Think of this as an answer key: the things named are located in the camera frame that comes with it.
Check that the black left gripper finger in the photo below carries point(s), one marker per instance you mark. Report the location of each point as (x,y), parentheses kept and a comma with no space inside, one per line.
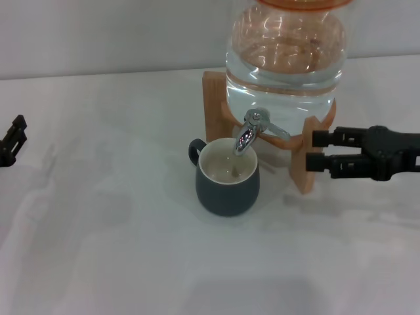
(14,141)

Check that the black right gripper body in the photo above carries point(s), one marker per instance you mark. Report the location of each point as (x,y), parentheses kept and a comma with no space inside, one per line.
(393,152)

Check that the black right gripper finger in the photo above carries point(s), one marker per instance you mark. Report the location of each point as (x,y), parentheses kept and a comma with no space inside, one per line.
(338,138)
(334,165)

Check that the dark grey ceramic mug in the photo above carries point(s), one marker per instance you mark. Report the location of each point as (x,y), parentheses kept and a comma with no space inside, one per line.
(229,193)

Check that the chrome faucet tap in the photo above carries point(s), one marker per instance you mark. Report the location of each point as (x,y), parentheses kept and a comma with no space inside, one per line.
(244,136)

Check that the glass water dispenser jar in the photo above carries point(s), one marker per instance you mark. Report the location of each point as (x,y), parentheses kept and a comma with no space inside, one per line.
(285,65)

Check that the wooden dispenser stand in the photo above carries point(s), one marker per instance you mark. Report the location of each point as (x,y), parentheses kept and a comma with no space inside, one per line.
(213,108)

